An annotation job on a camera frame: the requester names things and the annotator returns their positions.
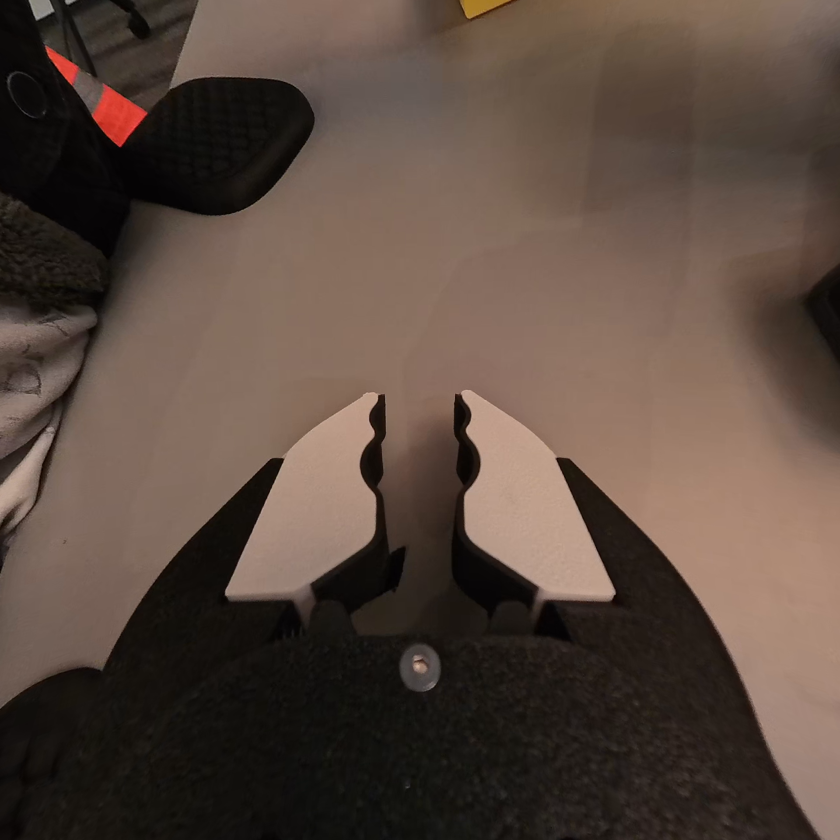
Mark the yellow plastic bin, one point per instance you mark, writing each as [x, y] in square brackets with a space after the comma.
[485, 6]

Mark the black battery charging case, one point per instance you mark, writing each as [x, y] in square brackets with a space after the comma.
[827, 315]

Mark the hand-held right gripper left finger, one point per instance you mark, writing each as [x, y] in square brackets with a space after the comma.
[315, 512]

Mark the black chair base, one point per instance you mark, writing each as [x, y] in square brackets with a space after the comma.
[139, 26]

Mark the black chair armrest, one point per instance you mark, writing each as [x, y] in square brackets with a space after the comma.
[223, 144]

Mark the dark grey fleece garment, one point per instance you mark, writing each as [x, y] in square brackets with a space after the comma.
[46, 262]

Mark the black jacket orange stripe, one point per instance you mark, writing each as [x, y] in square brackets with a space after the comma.
[39, 170]

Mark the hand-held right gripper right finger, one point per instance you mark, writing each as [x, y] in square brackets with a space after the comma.
[531, 512]

